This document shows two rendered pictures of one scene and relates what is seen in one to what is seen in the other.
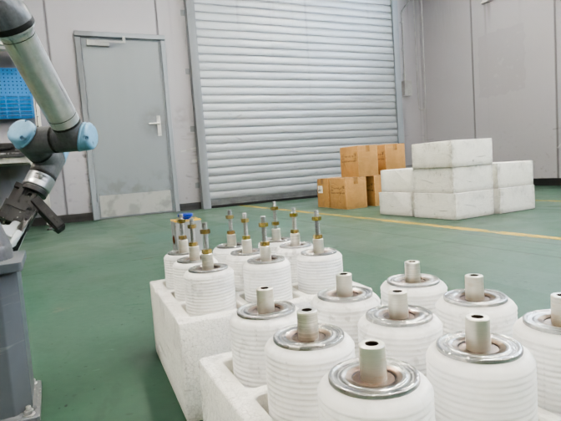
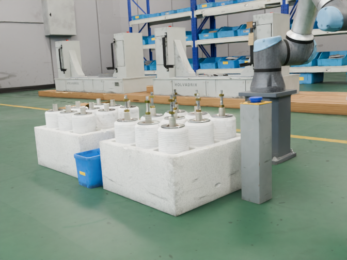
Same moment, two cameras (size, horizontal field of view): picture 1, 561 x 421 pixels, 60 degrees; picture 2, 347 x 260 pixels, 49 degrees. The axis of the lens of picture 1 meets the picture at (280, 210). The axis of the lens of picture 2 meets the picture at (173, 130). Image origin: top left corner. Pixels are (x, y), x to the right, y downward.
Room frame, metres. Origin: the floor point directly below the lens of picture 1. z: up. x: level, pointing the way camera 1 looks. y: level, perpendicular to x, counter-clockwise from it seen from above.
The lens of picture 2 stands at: (2.30, -0.39, 0.45)
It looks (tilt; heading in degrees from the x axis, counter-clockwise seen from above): 10 degrees down; 160
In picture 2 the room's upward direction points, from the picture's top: 3 degrees counter-clockwise
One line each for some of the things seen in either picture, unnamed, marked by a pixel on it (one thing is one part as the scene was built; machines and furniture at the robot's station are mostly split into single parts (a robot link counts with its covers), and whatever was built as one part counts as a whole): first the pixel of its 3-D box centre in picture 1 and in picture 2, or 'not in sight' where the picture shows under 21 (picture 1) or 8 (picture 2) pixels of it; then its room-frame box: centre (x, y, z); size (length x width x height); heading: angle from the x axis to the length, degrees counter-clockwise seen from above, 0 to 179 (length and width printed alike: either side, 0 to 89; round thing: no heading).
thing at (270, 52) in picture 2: not in sight; (268, 52); (0.89, 0.59, 0.47); 0.13 x 0.12 x 0.14; 84
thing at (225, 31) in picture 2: not in sight; (233, 31); (-3.81, 3.11, 0.90); 0.50 x 0.38 x 0.21; 116
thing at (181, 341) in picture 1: (252, 323); (176, 162); (1.06, 0.08, 0.09); 0.39 x 0.39 x 0.18; 22
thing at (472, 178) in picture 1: (452, 178); not in sight; (3.51, -1.27, 0.27); 0.39 x 0.39 x 0.18; 26
